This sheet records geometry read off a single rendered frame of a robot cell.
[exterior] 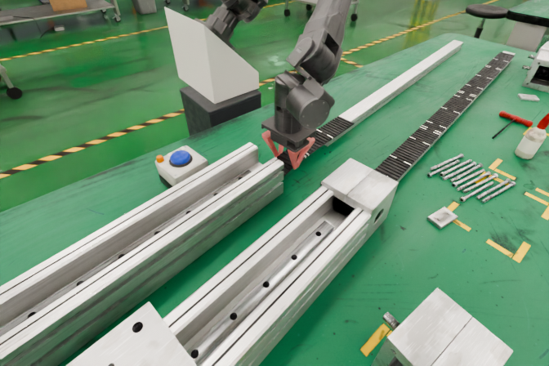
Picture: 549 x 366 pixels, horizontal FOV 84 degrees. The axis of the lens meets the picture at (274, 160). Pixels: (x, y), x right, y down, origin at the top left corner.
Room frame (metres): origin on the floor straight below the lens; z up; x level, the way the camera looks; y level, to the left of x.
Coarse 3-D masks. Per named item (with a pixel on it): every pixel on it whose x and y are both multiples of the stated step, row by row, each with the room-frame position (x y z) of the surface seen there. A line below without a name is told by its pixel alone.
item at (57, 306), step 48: (192, 192) 0.39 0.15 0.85; (240, 192) 0.38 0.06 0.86; (96, 240) 0.28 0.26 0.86; (144, 240) 0.30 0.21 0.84; (192, 240) 0.30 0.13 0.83; (0, 288) 0.20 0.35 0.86; (48, 288) 0.22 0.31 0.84; (96, 288) 0.20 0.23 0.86; (144, 288) 0.23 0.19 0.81; (0, 336) 0.16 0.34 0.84; (48, 336) 0.15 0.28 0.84
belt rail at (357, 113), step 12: (444, 48) 1.24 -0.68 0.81; (456, 48) 1.26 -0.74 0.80; (432, 60) 1.11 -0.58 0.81; (444, 60) 1.18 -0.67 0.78; (408, 72) 1.01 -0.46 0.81; (420, 72) 1.01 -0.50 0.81; (396, 84) 0.91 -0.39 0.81; (408, 84) 0.95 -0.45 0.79; (372, 96) 0.83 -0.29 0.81; (384, 96) 0.83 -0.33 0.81; (360, 108) 0.76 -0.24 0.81; (372, 108) 0.77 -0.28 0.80; (348, 120) 0.70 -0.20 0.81; (360, 120) 0.73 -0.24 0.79
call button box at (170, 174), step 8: (192, 152) 0.52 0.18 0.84; (168, 160) 0.49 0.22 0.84; (192, 160) 0.49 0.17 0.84; (200, 160) 0.49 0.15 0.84; (160, 168) 0.48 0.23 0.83; (168, 168) 0.47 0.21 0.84; (176, 168) 0.47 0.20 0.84; (184, 168) 0.47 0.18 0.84; (192, 168) 0.47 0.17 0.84; (200, 168) 0.48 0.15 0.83; (160, 176) 0.49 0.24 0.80; (168, 176) 0.46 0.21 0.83; (176, 176) 0.44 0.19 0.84; (184, 176) 0.45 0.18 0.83; (168, 184) 0.47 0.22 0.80; (176, 184) 0.44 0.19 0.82
